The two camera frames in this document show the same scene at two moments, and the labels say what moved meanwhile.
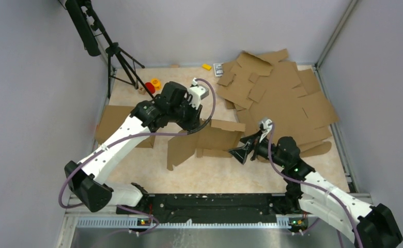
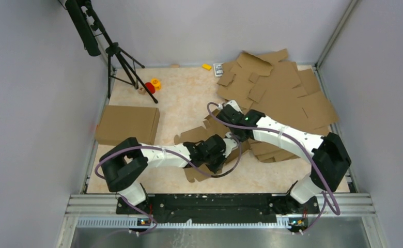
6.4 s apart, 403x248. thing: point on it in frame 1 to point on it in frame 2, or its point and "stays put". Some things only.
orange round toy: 156,82 stays put
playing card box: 218,68 stays put
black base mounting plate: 214,208 stays put
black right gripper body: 277,160 to 244,139
